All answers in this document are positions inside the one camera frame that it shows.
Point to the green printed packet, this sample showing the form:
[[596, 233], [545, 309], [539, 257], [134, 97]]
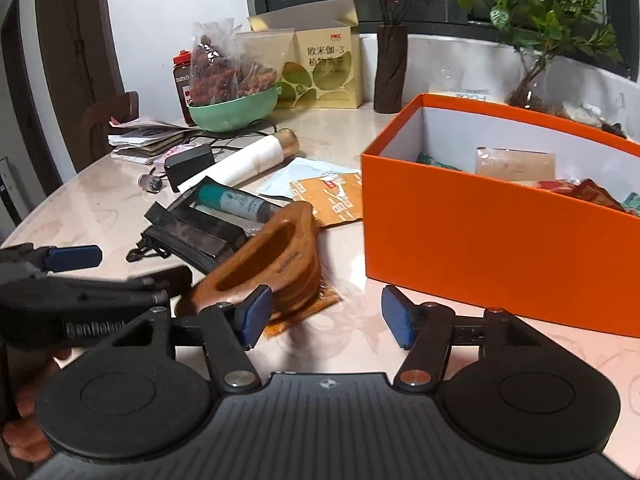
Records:
[[437, 162]]

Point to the dark bottle red lid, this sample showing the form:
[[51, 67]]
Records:
[[182, 85]]

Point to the beige marble desktop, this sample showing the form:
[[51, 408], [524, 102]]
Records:
[[95, 200]]

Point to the yellow green carton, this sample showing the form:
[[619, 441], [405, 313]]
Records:
[[325, 70]]

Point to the black power adapter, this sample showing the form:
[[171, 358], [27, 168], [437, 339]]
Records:
[[187, 165]]

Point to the green bowl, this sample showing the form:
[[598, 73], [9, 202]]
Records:
[[230, 110]]

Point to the clear bag of dried fruit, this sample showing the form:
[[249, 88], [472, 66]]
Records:
[[257, 67], [212, 70]]

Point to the brown wooden door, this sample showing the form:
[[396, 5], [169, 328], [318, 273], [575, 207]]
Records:
[[75, 60]]

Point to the tan paper packet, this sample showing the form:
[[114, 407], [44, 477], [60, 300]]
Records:
[[515, 162]]

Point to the brown wooden chair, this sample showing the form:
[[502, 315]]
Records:
[[107, 125]]

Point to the red brown snack packet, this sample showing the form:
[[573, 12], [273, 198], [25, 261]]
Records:
[[585, 192]]

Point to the green leafy plant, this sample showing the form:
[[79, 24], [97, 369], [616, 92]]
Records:
[[545, 15]]

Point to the pink packet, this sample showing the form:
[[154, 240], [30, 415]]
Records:
[[175, 150]]

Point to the white tube gold cap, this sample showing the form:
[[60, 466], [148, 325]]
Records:
[[250, 157]]

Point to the orange white sachet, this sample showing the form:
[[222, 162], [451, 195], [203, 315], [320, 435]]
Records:
[[327, 200]]

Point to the black zip pouch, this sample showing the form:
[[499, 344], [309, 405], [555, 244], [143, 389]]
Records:
[[190, 237]]

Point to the small glass vial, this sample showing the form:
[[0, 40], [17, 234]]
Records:
[[150, 183]]

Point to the person's left hand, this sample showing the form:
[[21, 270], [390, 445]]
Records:
[[29, 440]]

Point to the green white tube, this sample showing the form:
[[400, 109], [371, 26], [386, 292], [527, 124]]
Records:
[[235, 202]]

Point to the teal packet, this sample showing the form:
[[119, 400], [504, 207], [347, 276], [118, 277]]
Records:
[[632, 205]]

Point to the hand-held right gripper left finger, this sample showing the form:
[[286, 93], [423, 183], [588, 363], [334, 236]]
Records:
[[254, 316]]

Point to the round glass vase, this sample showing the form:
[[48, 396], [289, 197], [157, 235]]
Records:
[[530, 95]]

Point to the orange cardboard box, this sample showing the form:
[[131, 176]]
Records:
[[450, 240]]

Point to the brown wooden vase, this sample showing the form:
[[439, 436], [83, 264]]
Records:
[[390, 70]]

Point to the stack of papers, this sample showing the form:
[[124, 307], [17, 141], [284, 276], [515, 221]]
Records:
[[145, 135]]

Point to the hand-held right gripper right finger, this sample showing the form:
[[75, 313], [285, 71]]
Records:
[[397, 319]]

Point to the brown wooden dish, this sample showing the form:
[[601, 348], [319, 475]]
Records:
[[280, 260]]

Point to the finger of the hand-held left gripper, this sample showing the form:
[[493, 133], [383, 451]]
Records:
[[170, 277], [75, 258]]

